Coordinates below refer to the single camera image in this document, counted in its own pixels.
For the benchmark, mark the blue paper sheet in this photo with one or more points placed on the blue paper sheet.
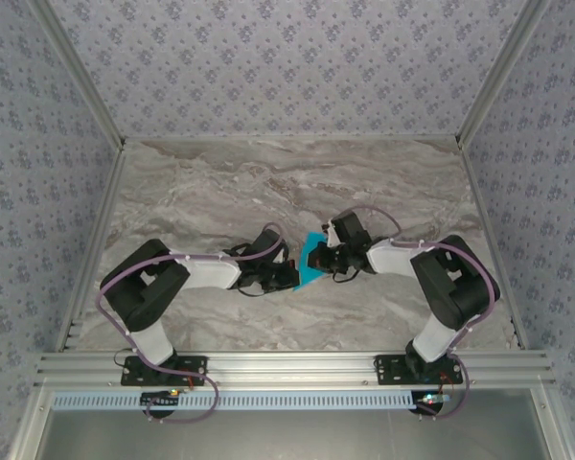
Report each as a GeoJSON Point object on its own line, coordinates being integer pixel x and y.
{"type": "Point", "coordinates": [306, 275]}

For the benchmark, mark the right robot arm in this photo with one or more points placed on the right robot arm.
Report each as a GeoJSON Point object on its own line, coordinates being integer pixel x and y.
{"type": "Point", "coordinates": [455, 287]}

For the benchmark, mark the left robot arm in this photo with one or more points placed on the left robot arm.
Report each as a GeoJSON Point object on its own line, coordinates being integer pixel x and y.
{"type": "Point", "coordinates": [144, 287]}

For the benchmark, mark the grey metal panel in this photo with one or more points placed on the grey metal panel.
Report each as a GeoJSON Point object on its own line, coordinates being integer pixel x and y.
{"type": "Point", "coordinates": [292, 436]}

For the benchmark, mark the small black circuit board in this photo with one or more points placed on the small black circuit board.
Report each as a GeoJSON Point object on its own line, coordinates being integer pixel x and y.
{"type": "Point", "coordinates": [160, 398]}
{"type": "Point", "coordinates": [431, 400]}

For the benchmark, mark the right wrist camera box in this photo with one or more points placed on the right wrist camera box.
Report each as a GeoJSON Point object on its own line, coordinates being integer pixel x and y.
{"type": "Point", "coordinates": [331, 237]}

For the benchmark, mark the aluminium front rail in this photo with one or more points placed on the aluminium front rail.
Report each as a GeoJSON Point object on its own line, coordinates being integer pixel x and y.
{"type": "Point", "coordinates": [292, 369]}

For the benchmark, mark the aluminium back rail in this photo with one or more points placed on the aluminium back rail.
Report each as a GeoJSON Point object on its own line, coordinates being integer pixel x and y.
{"type": "Point", "coordinates": [292, 139]}

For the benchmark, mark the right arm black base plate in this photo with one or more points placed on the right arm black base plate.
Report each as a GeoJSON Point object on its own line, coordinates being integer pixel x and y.
{"type": "Point", "coordinates": [388, 376]}

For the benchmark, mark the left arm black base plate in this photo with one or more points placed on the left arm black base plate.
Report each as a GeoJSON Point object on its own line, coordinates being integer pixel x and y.
{"type": "Point", "coordinates": [196, 378]}

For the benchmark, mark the aluminium side rail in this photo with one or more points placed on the aluminium side rail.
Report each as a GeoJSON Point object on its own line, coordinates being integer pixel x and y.
{"type": "Point", "coordinates": [492, 239]}
{"type": "Point", "coordinates": [95, 239]}

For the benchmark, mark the aluminium frame post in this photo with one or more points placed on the aluminium frame post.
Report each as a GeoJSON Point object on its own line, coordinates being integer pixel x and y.
{"type": "Point", "coordinates": [496, 76]}
{"type": "Point", "coordinates": [85, 76]}

